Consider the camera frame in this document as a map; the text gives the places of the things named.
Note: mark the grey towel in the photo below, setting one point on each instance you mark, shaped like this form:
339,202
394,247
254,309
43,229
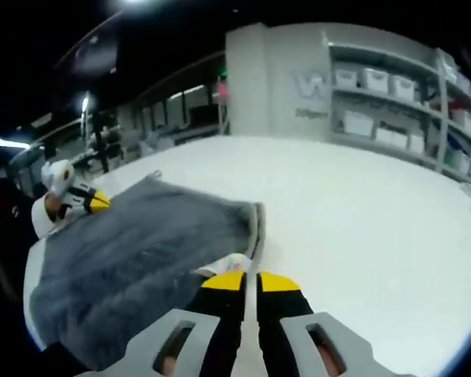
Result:
141,243

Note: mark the person's left hand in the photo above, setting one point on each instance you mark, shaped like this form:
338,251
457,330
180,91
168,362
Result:
54,207

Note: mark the person's dark clothing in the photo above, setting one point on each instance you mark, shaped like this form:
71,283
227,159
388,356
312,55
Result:
12,220

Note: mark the pink hanging object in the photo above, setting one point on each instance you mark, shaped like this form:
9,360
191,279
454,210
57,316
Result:
222,90

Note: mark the row of white storage boxes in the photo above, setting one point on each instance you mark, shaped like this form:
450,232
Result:
377,80

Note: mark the grey metal shelf rack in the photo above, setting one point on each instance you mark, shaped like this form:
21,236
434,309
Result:
441,118

